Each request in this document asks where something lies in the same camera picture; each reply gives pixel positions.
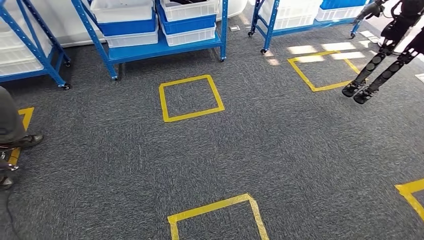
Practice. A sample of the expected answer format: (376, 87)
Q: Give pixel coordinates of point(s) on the blue metal shelf rack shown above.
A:
(159, 48)
(298, 30)
(33, 49)

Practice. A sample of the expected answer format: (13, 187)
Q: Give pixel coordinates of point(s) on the black curved part in crate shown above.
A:
(185, 1)

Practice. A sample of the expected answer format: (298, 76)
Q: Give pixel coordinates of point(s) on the white plastic crate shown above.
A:
(132, 40)
(13, 54)
(122, 11)
(16, 68)
(291, 13)
(188, 13)
(338, 14)
(190, 38)
(10, 36)

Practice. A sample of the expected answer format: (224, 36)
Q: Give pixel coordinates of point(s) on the silver floor outlet plate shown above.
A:
(234, 28)
(420, 78)
(366, 33)
(374, 39)

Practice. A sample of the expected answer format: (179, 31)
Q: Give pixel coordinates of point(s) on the seated person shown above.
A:
(10, 119)

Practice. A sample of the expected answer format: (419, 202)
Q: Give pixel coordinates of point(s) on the chrome base stool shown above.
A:
(10, 167)

